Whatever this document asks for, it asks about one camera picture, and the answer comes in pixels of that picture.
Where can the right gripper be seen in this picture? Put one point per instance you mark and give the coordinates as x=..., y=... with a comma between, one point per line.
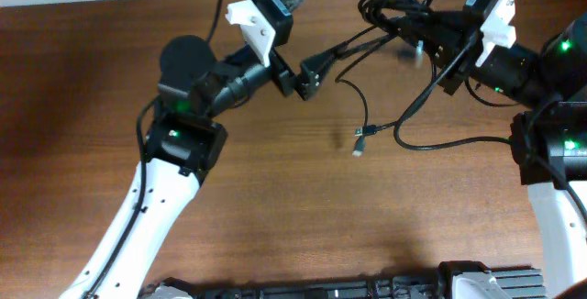
x=438, y=42

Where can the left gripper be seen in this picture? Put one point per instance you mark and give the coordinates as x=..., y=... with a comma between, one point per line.
x=283, y=75

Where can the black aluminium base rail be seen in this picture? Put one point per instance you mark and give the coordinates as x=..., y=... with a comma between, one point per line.
x=367, y=287

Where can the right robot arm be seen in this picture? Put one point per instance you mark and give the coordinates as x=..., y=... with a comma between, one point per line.
x=548, y=142

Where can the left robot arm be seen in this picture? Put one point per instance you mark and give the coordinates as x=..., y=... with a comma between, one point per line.
x=183, y=142

